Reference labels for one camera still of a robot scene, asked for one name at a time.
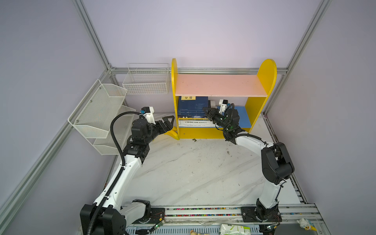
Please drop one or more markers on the white Chokladfabriken book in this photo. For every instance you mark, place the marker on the white Chokladfabriken book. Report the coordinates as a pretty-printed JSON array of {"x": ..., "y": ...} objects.
[{"x": 194, "y": 121}]

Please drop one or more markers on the small toy figure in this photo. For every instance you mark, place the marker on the small toy figure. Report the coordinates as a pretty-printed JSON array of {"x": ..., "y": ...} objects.
[{"x": 306, "y": 224}]

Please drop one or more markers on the white green carton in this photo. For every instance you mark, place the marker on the white green carton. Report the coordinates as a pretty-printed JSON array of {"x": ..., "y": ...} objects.
[{"x": 228, "y": 229}]

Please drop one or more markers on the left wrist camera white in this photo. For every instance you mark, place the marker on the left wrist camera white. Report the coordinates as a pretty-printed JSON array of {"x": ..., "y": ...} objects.
[{"x": 147, "y": 113}]

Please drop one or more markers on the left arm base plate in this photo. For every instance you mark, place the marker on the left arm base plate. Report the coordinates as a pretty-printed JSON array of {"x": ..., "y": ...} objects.
[{"x": 154, "y": 216}]

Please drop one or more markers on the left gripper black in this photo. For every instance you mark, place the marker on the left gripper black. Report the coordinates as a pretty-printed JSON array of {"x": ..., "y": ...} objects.
[{"x": 160, "y": 126}]

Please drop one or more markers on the yellow banana bunch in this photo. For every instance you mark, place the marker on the yellow banana bunch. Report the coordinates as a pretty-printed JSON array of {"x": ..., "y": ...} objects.
[{"x": 173, "y": 133}]

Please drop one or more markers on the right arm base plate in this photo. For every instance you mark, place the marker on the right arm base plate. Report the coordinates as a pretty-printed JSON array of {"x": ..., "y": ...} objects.
[{"x": 260, "y": 214}]

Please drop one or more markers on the white mesh two-tier rack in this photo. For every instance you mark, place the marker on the white mesh two-tier rack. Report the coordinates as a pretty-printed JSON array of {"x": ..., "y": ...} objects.
[{"x": 94, "y": 114}]

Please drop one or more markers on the aluminium front rail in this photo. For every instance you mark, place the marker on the aluminium front rail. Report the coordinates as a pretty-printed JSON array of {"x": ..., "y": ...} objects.
[{"x": 207, "y": 221}]

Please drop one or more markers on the white wire basket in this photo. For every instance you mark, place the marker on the white wire basket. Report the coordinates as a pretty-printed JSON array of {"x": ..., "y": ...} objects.
[{"x": 147, "y": 79}]

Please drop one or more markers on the yellow pink blue bookshelf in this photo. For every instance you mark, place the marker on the yellow pink blue bookshelf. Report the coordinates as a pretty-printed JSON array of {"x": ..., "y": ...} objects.
[{"x": 255, "y": 88}]

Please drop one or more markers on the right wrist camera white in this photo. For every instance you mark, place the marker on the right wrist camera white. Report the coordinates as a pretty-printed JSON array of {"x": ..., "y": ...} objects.
[{"x": 223, "y": 104}]

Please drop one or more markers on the yellow paperback book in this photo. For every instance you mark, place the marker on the yellow paperback book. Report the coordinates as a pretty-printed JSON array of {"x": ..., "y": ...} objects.
[{"x": 195, "y": 119}]

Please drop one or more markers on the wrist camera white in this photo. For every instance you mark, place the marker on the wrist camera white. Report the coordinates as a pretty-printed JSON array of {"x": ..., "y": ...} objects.
[
  {"x": 147, "y": 113},
  {"x": 223, "y": 104}
]

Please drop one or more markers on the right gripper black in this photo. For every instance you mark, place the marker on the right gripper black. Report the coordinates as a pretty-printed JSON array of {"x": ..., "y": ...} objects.
[{"x": 215, "y": 115}]

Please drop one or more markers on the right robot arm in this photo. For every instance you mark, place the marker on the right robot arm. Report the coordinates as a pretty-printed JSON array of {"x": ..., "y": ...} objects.
[{"x": 276, "y": 162}]

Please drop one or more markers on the blue book yellow label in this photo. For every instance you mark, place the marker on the blue book yellow label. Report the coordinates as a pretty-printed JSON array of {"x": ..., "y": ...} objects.
[
  {"x": 192, "y": 116},
  {"x": 192, "y": 106}
]

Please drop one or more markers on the white Javen Mao portfolio book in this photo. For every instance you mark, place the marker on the white Javen Mao portfolio book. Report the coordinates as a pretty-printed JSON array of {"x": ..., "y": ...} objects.
[{"x": 197, "y": 125}]

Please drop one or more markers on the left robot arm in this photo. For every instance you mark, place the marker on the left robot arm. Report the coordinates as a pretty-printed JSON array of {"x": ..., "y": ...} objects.
[{"x": 107, "y": 216}]

